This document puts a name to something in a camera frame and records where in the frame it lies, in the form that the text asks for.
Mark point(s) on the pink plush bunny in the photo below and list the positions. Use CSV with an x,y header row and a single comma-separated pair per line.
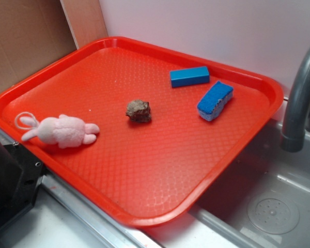
x,y
63,131

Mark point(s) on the grey plastic sink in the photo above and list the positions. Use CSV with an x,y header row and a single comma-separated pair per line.
x,y
261,200

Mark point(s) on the red plastic tray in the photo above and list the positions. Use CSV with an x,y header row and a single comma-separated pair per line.
x,y
141,174

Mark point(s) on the blue rectangular block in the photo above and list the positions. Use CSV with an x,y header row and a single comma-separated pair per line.
x,y
189,76

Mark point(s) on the brown rock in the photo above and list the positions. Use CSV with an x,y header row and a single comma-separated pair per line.
x,y
139,111

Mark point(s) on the blue sponge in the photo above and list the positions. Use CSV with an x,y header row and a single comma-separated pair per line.
x,y
212,103

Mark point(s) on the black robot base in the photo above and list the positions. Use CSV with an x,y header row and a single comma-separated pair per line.
x,y
20,177

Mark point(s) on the brown cardboard panel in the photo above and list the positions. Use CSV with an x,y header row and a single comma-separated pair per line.
x,y
33,34

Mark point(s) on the grey faucet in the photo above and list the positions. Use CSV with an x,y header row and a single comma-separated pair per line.
x,y
297,114

